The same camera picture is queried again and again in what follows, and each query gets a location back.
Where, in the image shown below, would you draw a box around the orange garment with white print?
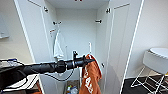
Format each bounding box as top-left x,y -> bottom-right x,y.
83,54 -> 104,94

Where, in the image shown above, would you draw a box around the white wardrobe door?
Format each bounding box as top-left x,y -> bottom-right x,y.
13,0 -> 58,94
103,0 -> 145,94

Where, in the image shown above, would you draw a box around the silver door hinge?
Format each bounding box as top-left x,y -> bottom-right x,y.
105,8 -> 112,14
100,62 -> 106,69
43,6 -> 49,13

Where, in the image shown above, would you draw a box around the white t-shirt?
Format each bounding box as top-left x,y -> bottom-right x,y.
53,31 -> 68,63

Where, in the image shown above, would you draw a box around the brown storage box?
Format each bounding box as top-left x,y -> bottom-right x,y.
64,79 -> 83,94

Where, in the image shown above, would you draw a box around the pale blue packet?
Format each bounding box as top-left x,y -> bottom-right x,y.
70,87 -> 80,94

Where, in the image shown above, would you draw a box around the white wardrobe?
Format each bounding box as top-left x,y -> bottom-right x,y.
13,0 -> 145,94

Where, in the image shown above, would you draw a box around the white hanger with white shirt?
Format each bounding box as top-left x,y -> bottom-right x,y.
56,23 -> 63,34

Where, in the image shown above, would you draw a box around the orange label strip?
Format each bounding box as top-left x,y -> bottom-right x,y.
49,29 -> 56,34

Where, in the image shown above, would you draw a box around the orange folding legs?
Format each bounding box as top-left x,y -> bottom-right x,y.
33,83 -> 44,94

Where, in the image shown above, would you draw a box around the black wardrobe hook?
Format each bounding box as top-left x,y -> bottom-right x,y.
94,19 -> 103,24

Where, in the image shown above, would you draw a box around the black hook near orange label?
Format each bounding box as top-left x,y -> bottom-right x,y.
52,21 -> 63,26

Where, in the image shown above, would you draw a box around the pale blue padded board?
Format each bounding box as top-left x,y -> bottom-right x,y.
149,47 -> 168,58

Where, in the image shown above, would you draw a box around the thin grey wrist cable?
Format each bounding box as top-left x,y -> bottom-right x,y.
43,68 -> 76,83

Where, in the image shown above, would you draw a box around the grey wall panel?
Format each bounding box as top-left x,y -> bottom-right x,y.
0,13 -> 9,38

